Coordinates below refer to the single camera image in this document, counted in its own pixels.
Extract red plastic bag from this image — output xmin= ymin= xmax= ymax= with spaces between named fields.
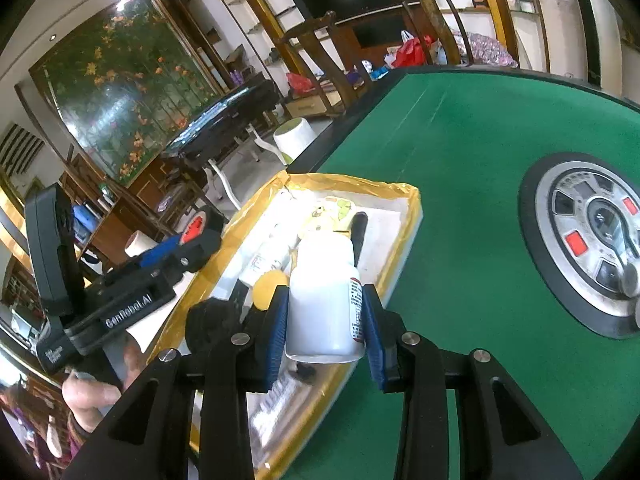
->
xmin=286 ymin=72 xmax=321 ymax=95
xmin=391 ymin=30 xmax=436 ymax=68

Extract round grey table control panel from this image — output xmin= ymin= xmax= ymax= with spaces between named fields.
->
xmin=518 ymin=151 xmax=640 ymax=339

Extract white pill bottle red label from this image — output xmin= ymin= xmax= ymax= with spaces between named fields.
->
xmin=239 ymin=225 xmax=301 ymax=286

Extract dark wooden chair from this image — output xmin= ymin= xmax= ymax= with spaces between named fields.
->
xmin=392 ymin=0 xmax=473 ymax=68
xmin=272 ymin=10 xmax=373 ymax=111

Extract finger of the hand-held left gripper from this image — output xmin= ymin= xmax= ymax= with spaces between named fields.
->
xmin=138 ymin=238 xmax=182 ymax=271
xmin=151 ymin=230 xmax=224 ymax=287

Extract black glossy table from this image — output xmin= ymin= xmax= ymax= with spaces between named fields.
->
xmin=162 ymin=80 xmax=281 ymax=171

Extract white round stool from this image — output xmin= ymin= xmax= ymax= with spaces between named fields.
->
xmin=272 ymin=116 xmax=316 ymax=166

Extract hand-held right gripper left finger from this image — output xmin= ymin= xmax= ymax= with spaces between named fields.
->
xmin=62 ymin=284 xmax=292 ymax=480

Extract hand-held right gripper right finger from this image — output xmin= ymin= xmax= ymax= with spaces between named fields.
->
xmin=361 ymin=282 xmax=586 ymax=480

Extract floral wall panel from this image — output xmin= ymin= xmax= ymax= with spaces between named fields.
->
xmin=30 ymin=0 xmax=226 ymax=186

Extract dark wooden television cabinet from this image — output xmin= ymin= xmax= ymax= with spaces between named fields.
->
xmin=335 ymin=7 xmax=441 ymax=53

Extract person's left hand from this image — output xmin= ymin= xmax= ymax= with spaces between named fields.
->
xmin=61 ymin=337 xmax=151 ymax=433

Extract yellow ball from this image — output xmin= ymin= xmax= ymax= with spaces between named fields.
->
xmin=251 ymin=270 xmax=290 ymax=311

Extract purple floral cloth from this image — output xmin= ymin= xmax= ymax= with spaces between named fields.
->
xmin=452 ymin=30 xmax=518 ymax=68

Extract yellow-taped white foam tray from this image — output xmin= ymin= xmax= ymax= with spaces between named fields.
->
xmin=147 ymin=170 xmax=422 ymax=480

